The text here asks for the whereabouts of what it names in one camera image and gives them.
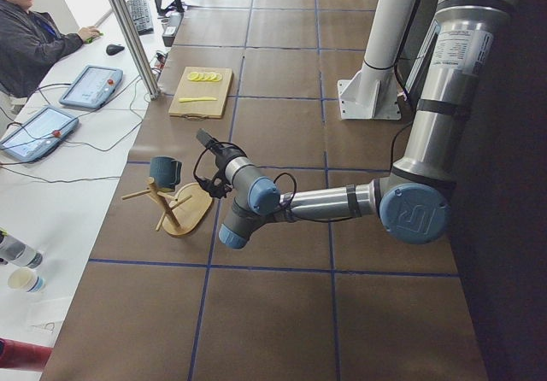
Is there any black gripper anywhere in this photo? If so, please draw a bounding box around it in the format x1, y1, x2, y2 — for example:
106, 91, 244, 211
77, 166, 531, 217
196, 128, 246, 175

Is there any dark blue-grey mug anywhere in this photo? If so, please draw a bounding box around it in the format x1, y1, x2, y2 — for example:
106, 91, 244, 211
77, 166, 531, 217
149, 156, 182, 192

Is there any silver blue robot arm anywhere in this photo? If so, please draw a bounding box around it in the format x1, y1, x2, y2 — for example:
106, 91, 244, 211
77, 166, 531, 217
197, 0, 517, 249

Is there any wooden cup storage rack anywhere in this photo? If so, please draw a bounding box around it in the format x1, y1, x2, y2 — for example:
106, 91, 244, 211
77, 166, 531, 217
121, 177, 213, 237

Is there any paper cup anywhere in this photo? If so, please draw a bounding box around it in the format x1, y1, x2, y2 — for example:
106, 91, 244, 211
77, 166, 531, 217
8, 267, 45, 293

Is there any bamboo cutting board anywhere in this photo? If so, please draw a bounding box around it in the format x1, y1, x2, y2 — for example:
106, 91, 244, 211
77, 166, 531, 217
168, 66, 232, 119

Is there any yellow plastic knife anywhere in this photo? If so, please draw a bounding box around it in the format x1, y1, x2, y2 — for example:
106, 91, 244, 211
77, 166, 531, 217
178, 97, 218, 103

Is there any blue teach pendant tablet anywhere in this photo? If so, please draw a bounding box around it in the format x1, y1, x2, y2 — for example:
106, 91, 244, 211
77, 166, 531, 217
59, 65, 123, 109
1, 106, 79, 163

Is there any black power strip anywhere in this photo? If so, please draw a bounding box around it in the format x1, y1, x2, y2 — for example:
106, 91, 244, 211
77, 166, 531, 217
162, 12, 184, 47

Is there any black computer mouse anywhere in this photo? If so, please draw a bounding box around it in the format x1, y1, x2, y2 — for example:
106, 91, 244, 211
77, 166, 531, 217
105, 44, 125, 56

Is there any black keyboard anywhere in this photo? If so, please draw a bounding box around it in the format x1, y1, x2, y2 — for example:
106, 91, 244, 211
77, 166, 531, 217
126, 0, 154, 35

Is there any person in grey jacket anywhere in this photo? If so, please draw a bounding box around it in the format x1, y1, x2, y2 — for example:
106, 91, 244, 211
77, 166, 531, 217
1, 0, 101, 98

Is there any grey water bottle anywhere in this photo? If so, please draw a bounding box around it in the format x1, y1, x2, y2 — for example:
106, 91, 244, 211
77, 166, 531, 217
1, 230, 43, 268

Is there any red object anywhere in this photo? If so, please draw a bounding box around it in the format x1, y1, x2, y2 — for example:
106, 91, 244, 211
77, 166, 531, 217
1, 338, 53, 372

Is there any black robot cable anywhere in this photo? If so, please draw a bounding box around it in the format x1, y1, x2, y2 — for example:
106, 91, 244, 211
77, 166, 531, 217
271, 115, 424, 224

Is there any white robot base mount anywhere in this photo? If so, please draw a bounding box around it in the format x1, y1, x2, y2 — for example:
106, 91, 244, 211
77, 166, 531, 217
338, 0, 416, 120

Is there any aluminium frame post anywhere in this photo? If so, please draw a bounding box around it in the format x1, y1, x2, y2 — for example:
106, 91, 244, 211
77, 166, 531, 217
109, 0, 161, 100

